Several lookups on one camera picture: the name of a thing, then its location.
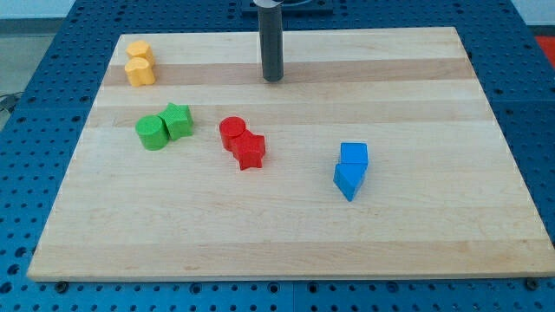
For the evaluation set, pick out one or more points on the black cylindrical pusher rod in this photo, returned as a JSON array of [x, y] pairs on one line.
[[270, 29]]

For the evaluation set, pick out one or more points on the red star block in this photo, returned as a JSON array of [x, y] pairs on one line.
[[248, 149]]

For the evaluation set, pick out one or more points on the green cylinder block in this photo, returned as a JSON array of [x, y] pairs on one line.
[[152, 132]]

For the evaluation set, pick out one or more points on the blue cube block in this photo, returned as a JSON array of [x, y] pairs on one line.
[[354, 153]]

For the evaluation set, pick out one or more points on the yellow hexagon block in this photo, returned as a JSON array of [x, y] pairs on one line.
[[140, 49]]

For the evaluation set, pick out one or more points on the wooden board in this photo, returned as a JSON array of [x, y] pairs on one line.
[[442, 195]]

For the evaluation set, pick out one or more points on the green star block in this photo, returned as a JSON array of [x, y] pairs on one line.
[[178, 120]]

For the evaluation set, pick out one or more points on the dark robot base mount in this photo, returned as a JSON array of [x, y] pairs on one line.
[[291, 7]]

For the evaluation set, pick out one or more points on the blue triangle block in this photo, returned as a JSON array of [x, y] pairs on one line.
[[349, 178]]

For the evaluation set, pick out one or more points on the red cylinder block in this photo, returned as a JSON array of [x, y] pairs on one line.
[[230, 128]]

